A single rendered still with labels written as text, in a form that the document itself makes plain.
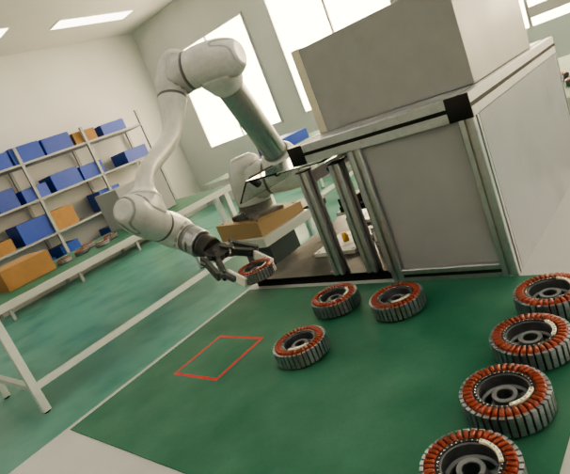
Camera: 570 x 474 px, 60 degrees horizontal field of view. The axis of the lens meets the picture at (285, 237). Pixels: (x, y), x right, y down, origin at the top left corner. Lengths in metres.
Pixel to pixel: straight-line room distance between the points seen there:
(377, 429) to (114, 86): 8.62
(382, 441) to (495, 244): 0.47
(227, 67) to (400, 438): 1.28
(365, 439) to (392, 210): 0.53
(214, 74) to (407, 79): 0.77
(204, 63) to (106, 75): 7.46
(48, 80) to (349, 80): 7.67
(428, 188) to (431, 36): 0.30
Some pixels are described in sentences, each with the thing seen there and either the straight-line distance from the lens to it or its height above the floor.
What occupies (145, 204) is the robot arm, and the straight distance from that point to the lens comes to 1.42.
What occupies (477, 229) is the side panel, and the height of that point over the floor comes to 0.85.
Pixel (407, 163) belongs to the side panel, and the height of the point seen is 1.01.
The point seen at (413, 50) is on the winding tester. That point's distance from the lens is 1.11.
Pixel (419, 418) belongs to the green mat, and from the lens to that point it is 0.76.
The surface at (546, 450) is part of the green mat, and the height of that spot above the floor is 0.75.
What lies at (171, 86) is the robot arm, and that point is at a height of 1.41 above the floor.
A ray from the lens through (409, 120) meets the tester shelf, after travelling 1.01.
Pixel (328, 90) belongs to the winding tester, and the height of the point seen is 1.20.
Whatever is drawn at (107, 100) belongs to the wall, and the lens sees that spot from 8.97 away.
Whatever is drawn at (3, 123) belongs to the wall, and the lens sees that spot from 8.19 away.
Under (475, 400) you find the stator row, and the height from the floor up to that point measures 0.78.
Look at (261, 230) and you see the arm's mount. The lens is 2.07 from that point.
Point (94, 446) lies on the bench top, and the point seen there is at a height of 0.75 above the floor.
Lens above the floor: 1.22
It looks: 14 degrees down
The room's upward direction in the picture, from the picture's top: 22 degrees counter-clockwise
